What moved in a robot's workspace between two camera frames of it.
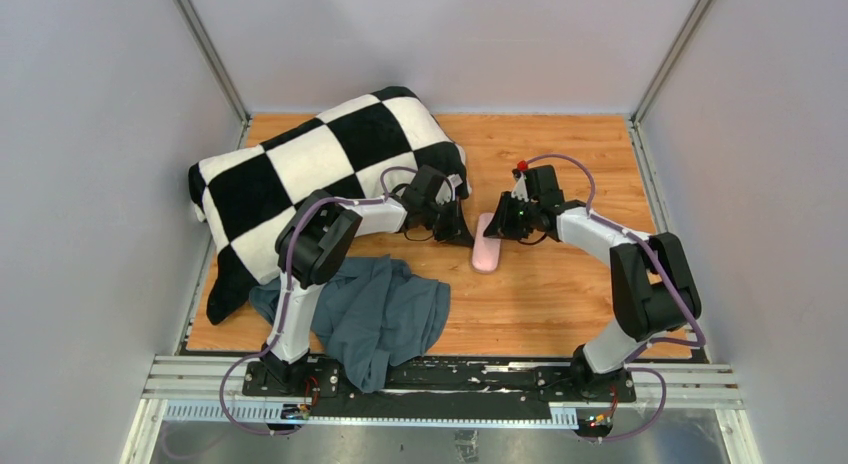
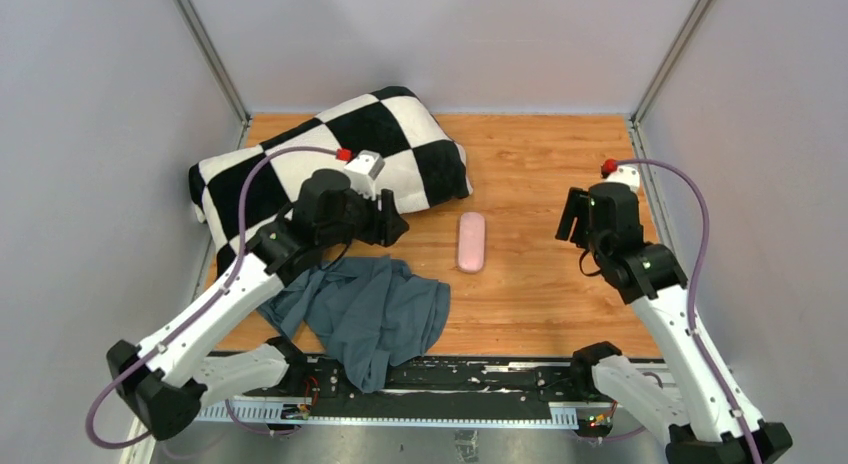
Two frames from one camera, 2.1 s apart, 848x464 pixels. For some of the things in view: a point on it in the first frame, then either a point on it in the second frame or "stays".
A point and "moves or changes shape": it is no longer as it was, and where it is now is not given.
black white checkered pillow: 347,153 stays
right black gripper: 501,226 to 576,207
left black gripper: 453,233 to 392,222
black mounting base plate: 440,390 stays
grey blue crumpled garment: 369,317 stays
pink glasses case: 486,251 moves or changes shape
